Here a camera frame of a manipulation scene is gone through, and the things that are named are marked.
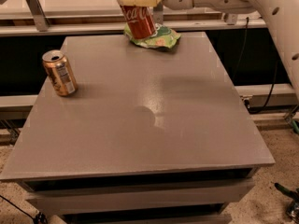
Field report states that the red coke can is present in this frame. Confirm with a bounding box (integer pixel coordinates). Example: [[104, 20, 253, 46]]
[[121, 6, 156, 39]]

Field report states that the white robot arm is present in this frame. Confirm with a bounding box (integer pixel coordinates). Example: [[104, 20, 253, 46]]
[[117, 0, 299, 97]]

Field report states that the gold soda can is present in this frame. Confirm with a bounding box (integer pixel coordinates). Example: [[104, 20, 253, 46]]
[[42, 49, 78, 96]]

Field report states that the green chip bag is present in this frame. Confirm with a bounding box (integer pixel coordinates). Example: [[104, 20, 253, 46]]
[[123, 23, 181, 49]]

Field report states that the grey drawer cabinet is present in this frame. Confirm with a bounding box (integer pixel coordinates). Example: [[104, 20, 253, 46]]
[[1, 32, 274, 224]]

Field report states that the middle metal bracket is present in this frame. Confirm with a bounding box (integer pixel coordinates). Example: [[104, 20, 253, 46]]
[[153, 3, 164, 24]]

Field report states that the metal bracket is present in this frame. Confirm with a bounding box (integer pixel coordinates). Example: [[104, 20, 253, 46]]
[[223, 13, 238, 25], [153, 3, 164, 24], [25, 0, 49, 32]]

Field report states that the right metal bracket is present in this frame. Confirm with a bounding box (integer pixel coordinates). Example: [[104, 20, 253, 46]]
[[223, 13, 238, 25]]

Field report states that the left metal bracket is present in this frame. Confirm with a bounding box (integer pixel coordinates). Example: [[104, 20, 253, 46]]
[[25, 0, 49, 32]]

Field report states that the black floor cable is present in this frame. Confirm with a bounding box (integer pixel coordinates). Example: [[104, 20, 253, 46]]
[[0, 194, 49, 224]]

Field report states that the green handled tool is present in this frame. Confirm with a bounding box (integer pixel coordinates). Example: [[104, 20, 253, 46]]
[[274, 182, 299, 222]]

